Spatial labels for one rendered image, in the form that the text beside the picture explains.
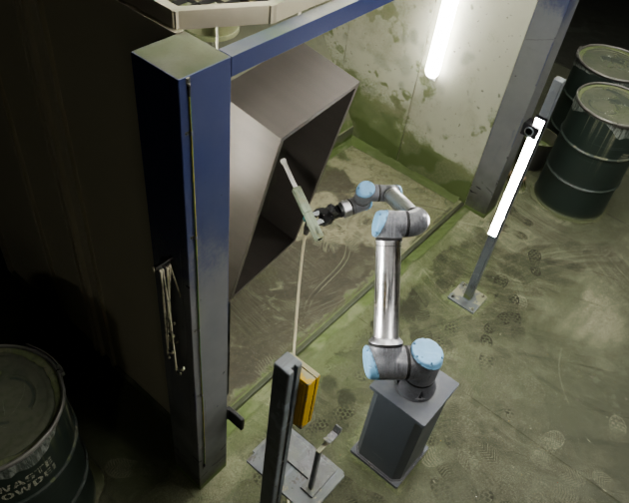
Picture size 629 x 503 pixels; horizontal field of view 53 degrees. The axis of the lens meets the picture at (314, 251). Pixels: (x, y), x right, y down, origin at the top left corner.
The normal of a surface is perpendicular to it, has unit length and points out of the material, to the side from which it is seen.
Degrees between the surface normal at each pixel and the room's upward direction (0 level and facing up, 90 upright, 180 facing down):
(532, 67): 90
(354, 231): 0
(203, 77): 90
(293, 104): 12
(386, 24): 90
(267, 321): 0
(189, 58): 0
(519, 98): 90
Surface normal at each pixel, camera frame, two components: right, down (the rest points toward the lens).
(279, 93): 0.27, -0.59
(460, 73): -0.64, 0.50
